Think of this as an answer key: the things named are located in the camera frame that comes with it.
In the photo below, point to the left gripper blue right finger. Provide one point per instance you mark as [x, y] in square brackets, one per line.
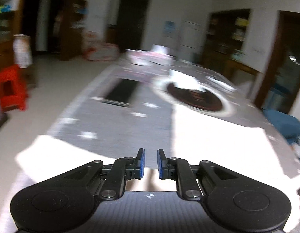
[162, 164]

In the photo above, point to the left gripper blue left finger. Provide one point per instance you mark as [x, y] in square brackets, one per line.
[140, 164]

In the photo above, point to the cream white sweater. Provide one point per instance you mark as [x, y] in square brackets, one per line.
[195, 137]

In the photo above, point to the grey star patterned table mat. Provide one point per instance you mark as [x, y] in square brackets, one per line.
[95, 126]

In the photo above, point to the black smartphone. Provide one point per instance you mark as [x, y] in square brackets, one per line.
[122, 93]

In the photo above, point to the round black induction cooktop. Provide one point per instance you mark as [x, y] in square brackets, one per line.
[208, 100]

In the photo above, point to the white paper tissue sheet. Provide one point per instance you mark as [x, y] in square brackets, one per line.
[185, 82]

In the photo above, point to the small pink white tissue pack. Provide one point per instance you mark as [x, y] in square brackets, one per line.
[137, 57]

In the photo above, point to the pink white tissue box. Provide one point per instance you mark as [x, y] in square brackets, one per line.
[160, 55]

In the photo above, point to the pink dotted play tent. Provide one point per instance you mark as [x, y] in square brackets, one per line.
[95, 49]

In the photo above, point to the water dispenser with blue bottle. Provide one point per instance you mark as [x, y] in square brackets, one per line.
[169, 35]

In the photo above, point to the dark wooden display cabinet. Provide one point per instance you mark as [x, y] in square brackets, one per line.
[225, 35]

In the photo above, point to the blue sofa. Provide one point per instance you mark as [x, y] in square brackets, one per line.
[288, 126]

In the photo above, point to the white refrigerator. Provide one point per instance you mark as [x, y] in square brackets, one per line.
[190, 39]

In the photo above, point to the red plastic stool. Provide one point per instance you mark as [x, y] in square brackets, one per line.
[12, 89]

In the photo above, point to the paper bag on floor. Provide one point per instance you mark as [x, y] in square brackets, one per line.
[22, 51]

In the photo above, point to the dark shelf cabinet left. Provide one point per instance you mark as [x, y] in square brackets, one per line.
[64, 27]

